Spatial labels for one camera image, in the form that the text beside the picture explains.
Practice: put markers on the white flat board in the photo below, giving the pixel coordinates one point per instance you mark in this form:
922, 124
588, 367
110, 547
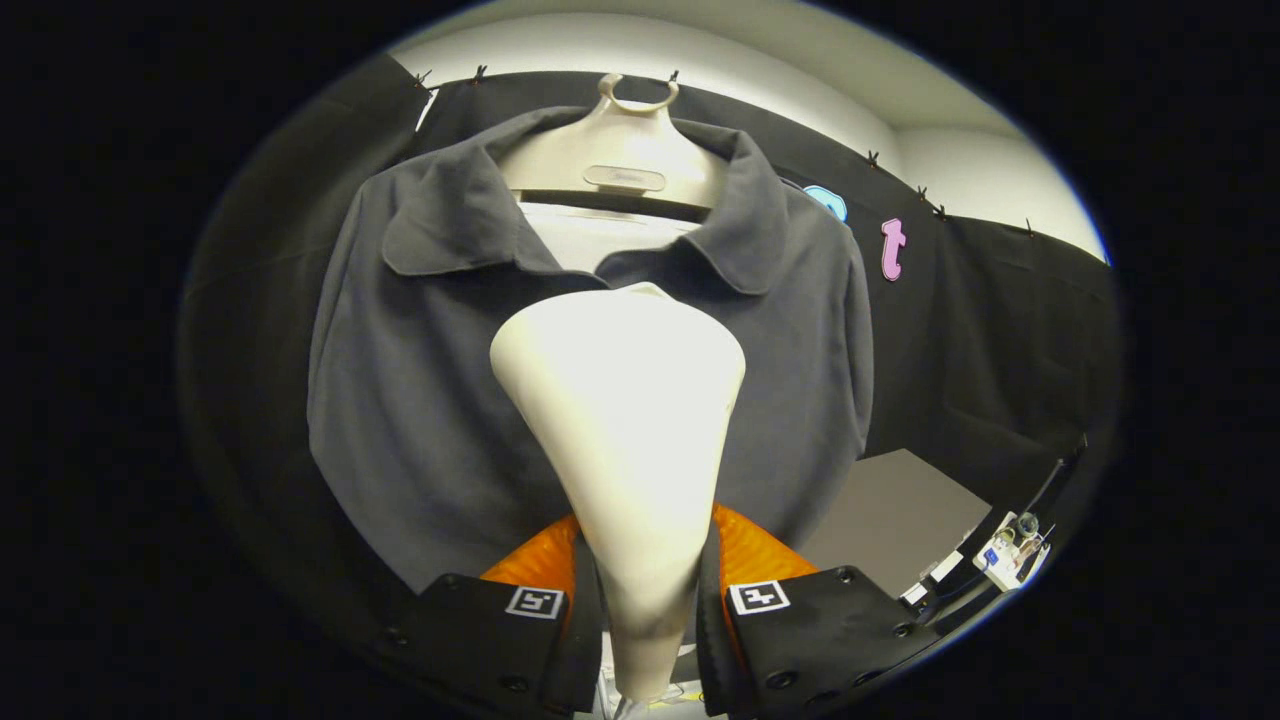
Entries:
945, 567

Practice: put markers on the black computer monitor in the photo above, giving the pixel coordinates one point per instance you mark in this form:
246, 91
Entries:
1060, 475

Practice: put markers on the grey cabinet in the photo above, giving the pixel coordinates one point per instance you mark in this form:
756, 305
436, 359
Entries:
890, 510

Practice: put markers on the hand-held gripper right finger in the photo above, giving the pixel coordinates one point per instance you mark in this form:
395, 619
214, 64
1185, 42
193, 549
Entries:
712, 650

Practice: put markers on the white side table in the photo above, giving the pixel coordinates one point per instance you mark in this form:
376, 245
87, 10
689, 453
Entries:
1000, 565

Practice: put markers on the beige garment hanger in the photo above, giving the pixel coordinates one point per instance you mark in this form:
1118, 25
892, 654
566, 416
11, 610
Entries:
620, 140

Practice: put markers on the grey polo shirt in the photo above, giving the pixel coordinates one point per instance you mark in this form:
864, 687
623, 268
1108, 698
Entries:
420, 400

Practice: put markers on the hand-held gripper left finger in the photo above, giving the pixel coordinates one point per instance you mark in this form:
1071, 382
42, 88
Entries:
585, 650

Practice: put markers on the white fabric under shirt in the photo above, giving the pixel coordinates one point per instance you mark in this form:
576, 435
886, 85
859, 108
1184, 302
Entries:
590, 235

